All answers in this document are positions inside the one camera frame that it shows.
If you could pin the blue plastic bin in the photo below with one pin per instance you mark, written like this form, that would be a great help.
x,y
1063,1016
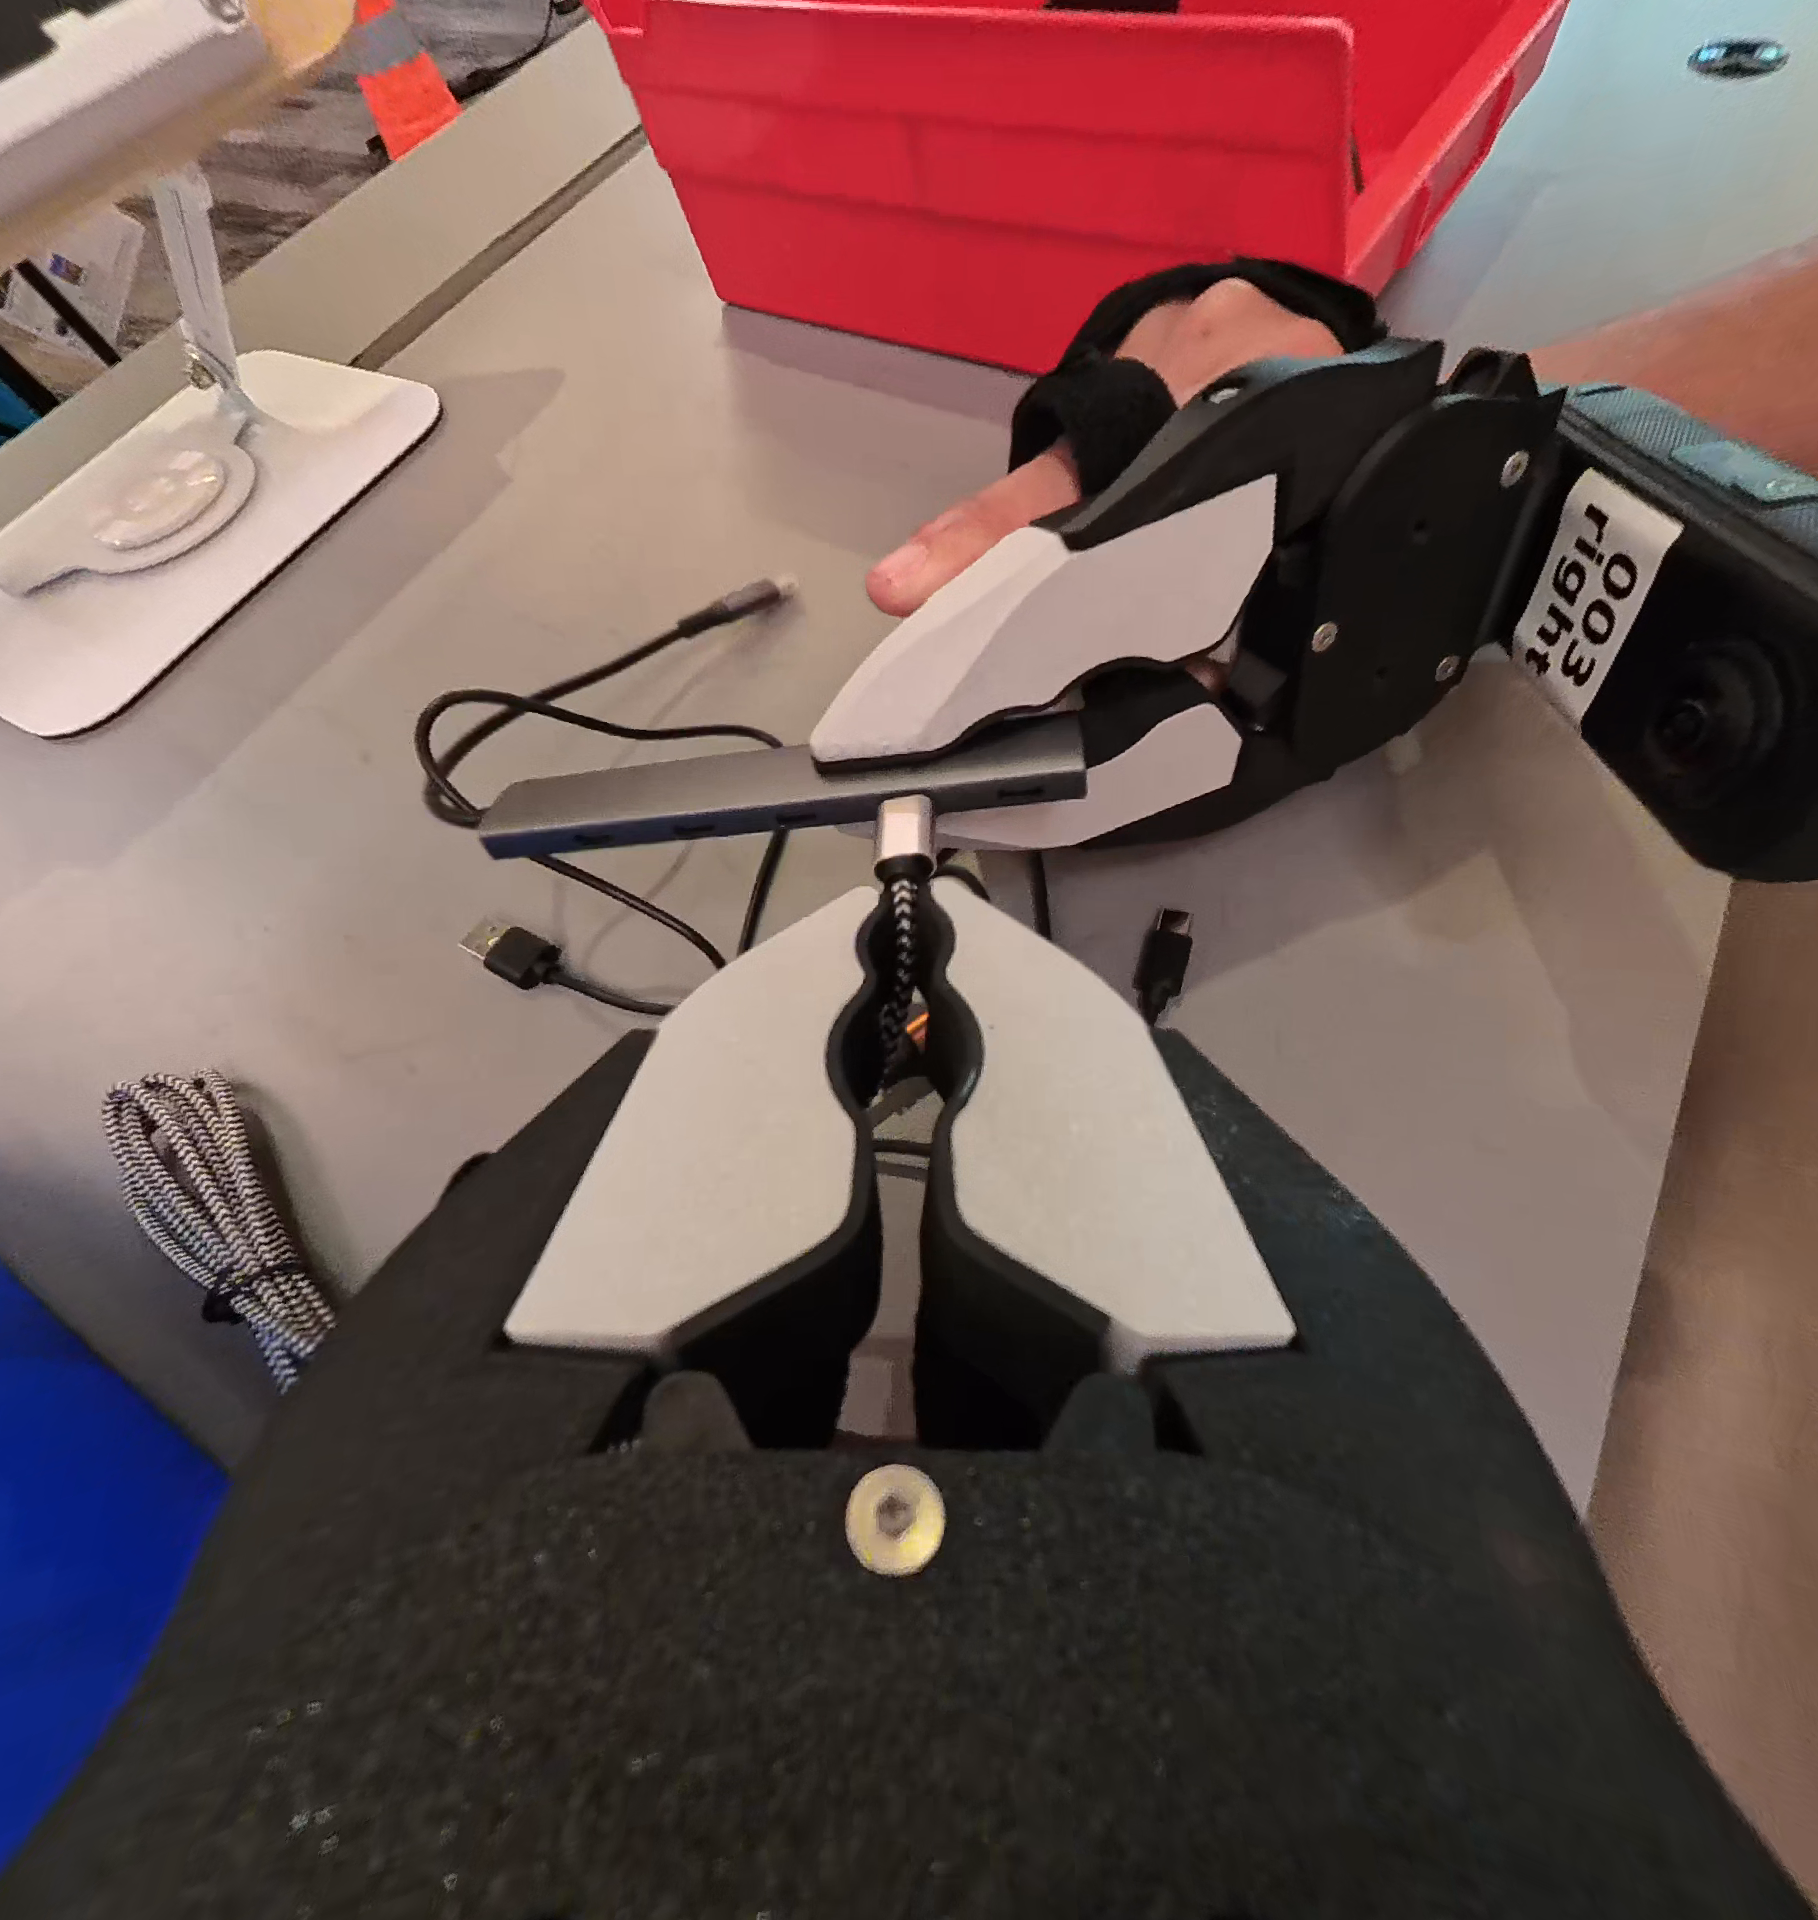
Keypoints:
x,y
39,1500

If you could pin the person's right hand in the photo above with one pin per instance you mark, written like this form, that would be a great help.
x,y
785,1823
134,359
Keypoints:
x,y
986,518

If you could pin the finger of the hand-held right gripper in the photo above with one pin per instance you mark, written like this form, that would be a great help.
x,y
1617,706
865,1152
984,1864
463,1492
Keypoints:
x,y
1165,764
1076,630

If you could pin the round black desk controller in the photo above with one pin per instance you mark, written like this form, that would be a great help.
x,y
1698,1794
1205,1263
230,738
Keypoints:
x,y
1738,58

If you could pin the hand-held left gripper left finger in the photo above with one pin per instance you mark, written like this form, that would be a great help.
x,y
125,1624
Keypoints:
x,y
701,1185

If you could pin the red plastic bin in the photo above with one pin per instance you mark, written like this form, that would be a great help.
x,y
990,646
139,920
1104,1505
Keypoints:
x,y
1000,180

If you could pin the person's right forearm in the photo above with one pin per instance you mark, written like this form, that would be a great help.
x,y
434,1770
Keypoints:
x,y
1749,329

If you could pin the orange striped cone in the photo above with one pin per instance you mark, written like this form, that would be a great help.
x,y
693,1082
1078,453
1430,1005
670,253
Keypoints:
x,y
407,105

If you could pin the beige trousers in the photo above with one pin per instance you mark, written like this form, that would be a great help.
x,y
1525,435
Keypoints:
x,y
1749,1352

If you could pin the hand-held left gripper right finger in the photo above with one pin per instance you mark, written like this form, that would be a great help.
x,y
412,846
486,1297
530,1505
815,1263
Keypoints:
x,y
1104,1185

